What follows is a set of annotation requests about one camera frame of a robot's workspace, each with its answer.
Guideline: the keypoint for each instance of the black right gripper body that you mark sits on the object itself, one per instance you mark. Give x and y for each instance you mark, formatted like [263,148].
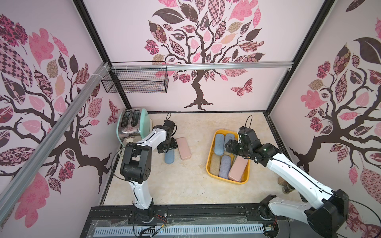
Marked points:
[235,147]

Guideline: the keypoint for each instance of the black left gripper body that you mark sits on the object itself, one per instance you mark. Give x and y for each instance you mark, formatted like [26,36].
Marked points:
[168,144]

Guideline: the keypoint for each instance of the blue glasses case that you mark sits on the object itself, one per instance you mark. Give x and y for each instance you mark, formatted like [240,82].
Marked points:
[169,157]
[228,137]
[219,144]

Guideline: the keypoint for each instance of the pink glasses case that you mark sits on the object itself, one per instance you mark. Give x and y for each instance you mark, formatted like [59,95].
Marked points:
[183,147]
[237,170]

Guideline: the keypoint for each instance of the lavender glasses case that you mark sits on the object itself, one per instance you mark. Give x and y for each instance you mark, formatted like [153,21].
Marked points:
[225,166]

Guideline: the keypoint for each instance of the yellow plastic storage tray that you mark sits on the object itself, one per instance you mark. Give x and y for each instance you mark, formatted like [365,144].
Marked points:
[246,173]

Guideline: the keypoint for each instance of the tan glasses case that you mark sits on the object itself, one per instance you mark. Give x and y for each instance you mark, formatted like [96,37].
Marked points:
[215,162]

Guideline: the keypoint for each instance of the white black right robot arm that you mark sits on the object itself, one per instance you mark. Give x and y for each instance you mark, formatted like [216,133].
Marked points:
[325,209]

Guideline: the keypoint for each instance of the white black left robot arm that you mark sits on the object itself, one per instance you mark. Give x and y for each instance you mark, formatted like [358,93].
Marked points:
[137,161]

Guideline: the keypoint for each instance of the mint chrome toaster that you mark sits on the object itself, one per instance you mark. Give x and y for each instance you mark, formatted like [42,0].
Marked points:
[133,123]

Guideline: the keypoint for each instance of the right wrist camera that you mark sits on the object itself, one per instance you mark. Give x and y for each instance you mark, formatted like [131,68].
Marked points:
[247,135]

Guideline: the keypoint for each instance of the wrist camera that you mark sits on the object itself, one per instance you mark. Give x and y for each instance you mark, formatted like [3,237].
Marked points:
[170,126]
[247,135]

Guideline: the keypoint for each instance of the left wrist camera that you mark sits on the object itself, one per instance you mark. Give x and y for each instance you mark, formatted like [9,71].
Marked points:
[170,126]

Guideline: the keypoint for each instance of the aluminium frame rail back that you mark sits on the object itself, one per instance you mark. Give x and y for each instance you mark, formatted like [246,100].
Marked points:
[202,66]

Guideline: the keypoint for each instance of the aluminium frame rail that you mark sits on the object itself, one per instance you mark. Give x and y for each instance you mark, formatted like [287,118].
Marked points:
[202,66]
[24,177]

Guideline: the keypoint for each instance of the black wire basket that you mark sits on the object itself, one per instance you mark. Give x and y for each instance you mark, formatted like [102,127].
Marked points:
[136,77]

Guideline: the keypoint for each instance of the white slotted cable duct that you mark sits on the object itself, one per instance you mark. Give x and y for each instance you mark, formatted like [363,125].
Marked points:
[177,230]

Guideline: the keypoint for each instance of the aluminium frame rail left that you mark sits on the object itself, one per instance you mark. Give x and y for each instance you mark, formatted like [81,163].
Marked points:
[24,177]

